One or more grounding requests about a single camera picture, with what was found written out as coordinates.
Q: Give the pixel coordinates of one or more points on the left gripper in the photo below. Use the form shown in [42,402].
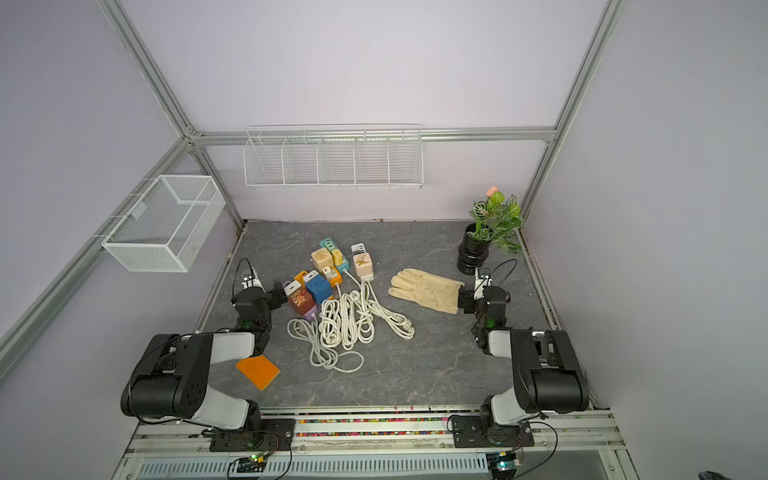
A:
[274,297]

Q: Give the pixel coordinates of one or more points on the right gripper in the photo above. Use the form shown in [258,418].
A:
[470,301]

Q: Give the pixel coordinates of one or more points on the white usb charger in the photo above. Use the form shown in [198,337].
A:
[289,287]

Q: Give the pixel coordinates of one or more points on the red cube socket adapter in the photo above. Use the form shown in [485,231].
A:
[301,301]

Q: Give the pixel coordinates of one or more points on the blue cube socket adapter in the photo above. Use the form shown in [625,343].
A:
[319,288]

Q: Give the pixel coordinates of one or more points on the purple power strip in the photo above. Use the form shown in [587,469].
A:
[312,314]

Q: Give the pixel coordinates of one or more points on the orange power strip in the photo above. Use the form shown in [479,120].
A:
[330,274]

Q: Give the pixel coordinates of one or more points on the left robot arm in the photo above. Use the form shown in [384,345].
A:
[171,380]

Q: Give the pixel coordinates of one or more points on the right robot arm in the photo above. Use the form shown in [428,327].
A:
[546,373]

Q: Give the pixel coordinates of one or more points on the beige cube socket adapter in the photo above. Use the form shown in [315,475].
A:
[322,258]

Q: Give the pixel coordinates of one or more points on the yellow plug adapter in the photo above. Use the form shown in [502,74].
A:
[338,257]

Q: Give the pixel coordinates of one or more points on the pink cube socket adapter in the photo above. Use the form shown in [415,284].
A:
[364,267]

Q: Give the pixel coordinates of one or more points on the beige work glove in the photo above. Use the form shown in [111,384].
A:
[427,290]

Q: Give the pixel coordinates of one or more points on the orange sponge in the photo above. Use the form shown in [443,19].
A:
[259,370]

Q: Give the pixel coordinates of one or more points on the artificial plant in black pot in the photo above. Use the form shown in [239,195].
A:
[495,221]

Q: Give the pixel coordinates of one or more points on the teal power strip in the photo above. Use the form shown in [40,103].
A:
[330,244]

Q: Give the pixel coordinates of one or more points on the white mesh wall basket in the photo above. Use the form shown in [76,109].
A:
[166,227]

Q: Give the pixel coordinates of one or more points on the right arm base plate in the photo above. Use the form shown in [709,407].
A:
[473,431]

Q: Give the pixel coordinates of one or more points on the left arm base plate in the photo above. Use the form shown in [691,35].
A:
[275,434]

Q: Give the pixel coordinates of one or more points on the white wire wall shelf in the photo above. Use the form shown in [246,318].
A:
[334,156]

